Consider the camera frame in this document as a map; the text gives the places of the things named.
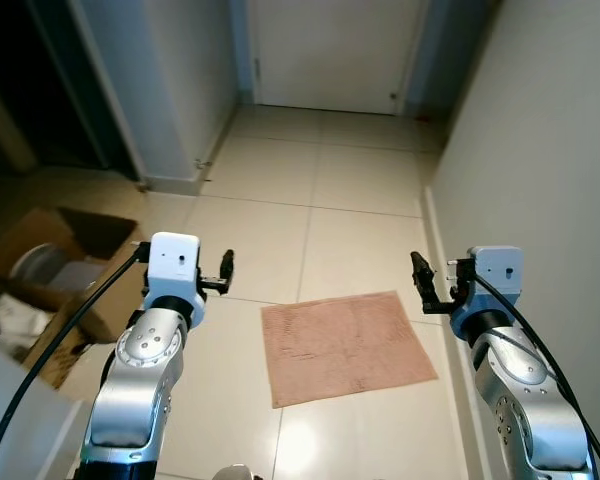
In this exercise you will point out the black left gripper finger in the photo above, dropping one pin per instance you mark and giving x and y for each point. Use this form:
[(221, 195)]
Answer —
[(227, 265)]

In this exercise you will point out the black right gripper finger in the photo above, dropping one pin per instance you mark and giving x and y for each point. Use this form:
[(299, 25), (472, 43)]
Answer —
[(420, 275)]

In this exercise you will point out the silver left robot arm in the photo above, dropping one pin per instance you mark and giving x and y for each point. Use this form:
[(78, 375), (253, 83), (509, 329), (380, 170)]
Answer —
[(140, 385)]

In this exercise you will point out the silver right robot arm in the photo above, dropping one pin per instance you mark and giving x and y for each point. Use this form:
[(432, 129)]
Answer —
[(525, 400)]

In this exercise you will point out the pink floor mat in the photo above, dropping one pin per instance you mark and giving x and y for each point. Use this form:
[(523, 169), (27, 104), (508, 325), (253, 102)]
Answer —
[(345, 345)]

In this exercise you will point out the small metal door stop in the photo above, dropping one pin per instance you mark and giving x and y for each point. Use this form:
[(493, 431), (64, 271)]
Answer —
[(203, 164)]

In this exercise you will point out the grey round roll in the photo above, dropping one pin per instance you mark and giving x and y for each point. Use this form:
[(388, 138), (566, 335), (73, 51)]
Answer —
[(40, 265)]

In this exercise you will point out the grey robot leg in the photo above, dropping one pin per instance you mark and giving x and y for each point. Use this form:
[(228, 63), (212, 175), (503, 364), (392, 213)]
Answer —
[(237, 473)]

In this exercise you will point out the brown cardboard box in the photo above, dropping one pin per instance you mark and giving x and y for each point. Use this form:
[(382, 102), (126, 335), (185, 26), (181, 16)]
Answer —
[(20, 235)]

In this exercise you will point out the white flat panel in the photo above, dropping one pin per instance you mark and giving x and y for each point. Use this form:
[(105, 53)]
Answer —
[(20, 420)]

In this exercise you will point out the white door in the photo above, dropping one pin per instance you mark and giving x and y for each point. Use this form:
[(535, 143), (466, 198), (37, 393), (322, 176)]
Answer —
[(335, 50)]

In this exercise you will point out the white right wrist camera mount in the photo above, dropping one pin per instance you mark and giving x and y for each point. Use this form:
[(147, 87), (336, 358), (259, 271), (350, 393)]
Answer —
[(498, 275)]

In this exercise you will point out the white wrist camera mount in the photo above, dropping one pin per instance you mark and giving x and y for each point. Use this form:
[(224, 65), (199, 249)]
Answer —
[(498, 275), (172, 262)]

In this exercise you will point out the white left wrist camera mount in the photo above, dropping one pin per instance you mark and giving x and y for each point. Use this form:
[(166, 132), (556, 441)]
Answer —
[(172, 262)]

